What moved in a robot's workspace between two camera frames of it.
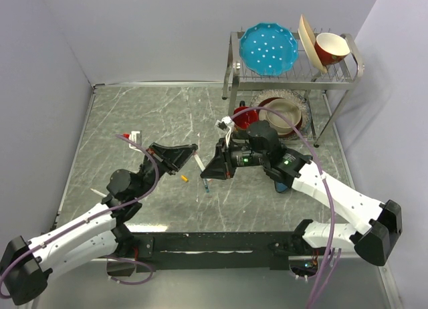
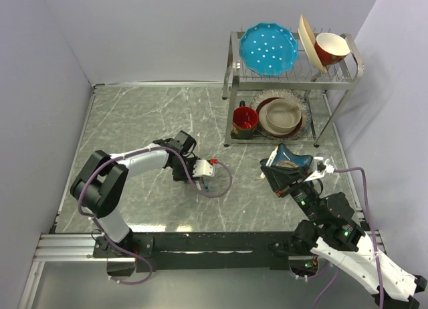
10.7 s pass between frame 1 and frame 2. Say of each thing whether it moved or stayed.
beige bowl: stayed
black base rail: stayed
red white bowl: stayed
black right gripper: moved
